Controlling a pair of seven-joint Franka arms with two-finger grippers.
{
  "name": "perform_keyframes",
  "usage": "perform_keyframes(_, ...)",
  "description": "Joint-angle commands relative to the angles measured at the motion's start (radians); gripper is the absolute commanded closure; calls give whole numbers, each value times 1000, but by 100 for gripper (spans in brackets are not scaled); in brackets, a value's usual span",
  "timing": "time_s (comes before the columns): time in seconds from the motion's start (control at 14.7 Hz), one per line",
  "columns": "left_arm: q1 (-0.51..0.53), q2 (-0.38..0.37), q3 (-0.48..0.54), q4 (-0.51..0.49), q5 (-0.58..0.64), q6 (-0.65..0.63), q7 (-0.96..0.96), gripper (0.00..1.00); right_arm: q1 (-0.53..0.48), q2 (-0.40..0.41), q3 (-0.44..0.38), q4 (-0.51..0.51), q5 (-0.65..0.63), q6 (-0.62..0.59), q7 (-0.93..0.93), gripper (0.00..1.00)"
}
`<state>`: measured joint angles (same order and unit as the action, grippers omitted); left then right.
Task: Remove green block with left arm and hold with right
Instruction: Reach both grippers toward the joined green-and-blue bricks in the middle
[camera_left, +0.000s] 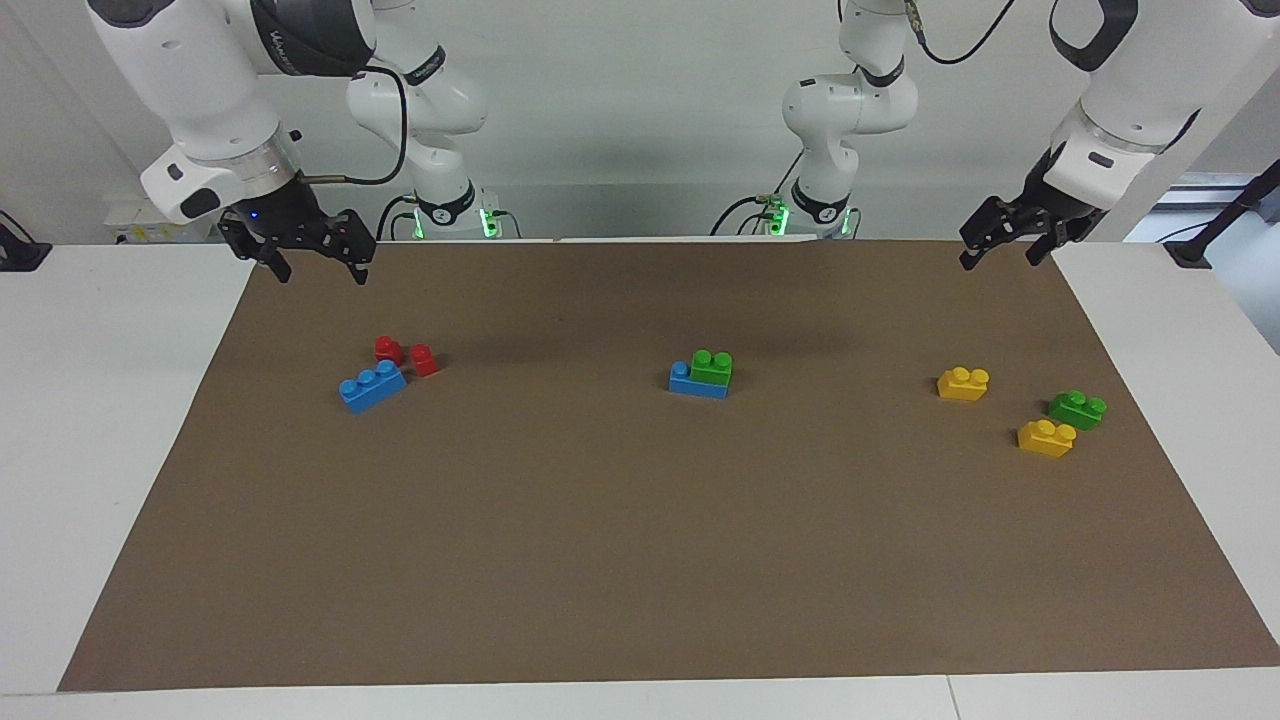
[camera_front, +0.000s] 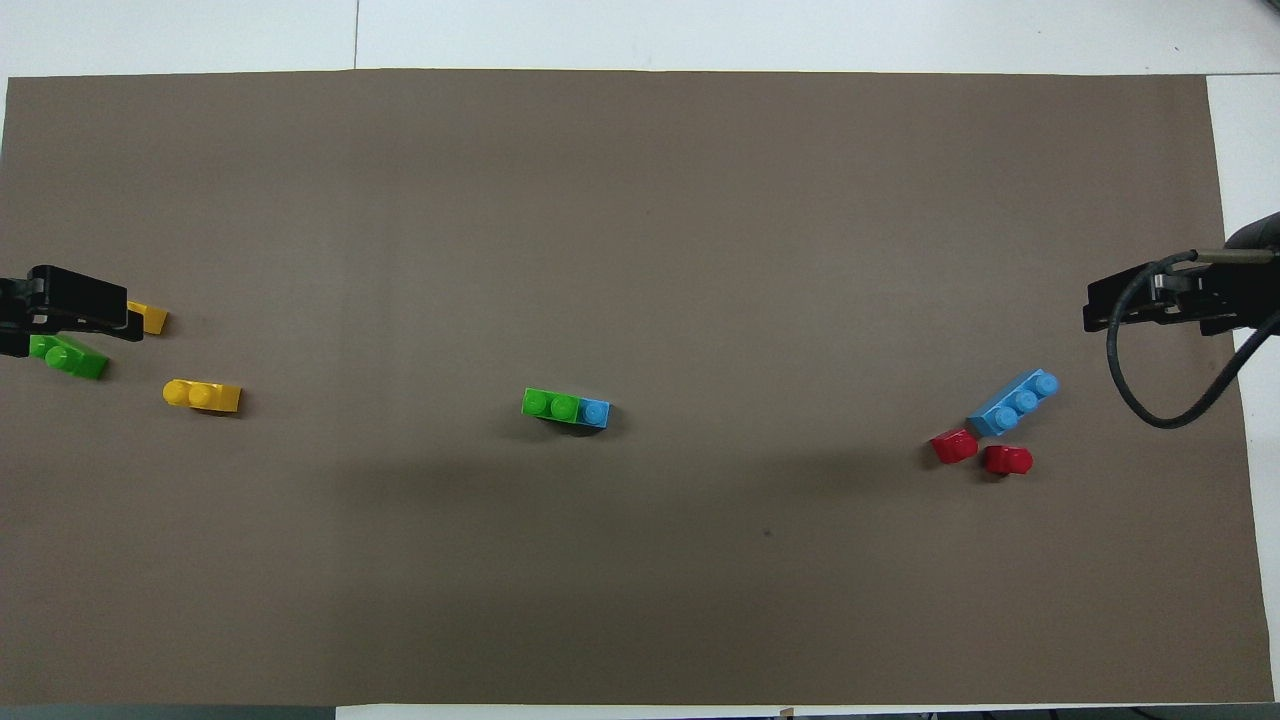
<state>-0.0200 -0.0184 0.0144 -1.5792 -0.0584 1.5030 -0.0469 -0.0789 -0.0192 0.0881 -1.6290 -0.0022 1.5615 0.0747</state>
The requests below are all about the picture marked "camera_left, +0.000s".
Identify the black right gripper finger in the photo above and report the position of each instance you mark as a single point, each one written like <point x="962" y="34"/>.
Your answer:
<point x="362" y="272"/>
<point x="277" y="264"/>

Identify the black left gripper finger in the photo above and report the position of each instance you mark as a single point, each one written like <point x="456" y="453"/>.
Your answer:
<point x="972" y="255"/>
<point x="1038" y="252"/>

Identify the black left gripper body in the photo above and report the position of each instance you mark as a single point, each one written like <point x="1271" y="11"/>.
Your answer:
<point x="1040" y="215"/>

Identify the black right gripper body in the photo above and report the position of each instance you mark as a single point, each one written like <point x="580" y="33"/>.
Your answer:
<point x="295" y="225"/>

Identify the green two-stud toy block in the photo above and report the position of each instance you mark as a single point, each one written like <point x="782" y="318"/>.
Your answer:
<point x="712" y="370"/>
<point x="1077" y="412"/>

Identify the blue three-stud toy block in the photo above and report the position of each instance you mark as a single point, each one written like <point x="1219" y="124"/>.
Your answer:
<point x="690" y="386"/>
<point x="370" y="390"/>

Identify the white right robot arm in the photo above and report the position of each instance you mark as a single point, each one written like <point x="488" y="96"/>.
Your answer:
<point x="200" y="90"/>

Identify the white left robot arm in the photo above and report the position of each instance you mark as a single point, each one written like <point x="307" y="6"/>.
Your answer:
<point x="850" y="100"/>

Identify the red toy block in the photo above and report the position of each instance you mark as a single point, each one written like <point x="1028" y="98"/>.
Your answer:
<point x="388" y="350"/>
<point x="425" y="362"/>

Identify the yellow two-stud toy block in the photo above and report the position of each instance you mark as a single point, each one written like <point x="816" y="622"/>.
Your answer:
<point x="962" y="386"/>
<point x="1045" y="440"/>

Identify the black table clamp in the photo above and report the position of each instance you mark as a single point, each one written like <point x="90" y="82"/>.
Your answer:
<point x="22" y="255"/>

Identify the brown table mat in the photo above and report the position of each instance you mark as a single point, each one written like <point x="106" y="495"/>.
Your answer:
<point x="640" y="560"/>

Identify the white wall box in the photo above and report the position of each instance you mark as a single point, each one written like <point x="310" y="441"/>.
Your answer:
<point x="135" y="222"/>

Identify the black camera stand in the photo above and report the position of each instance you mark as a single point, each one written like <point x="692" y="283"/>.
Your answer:
<point x="1225" y="210"/>

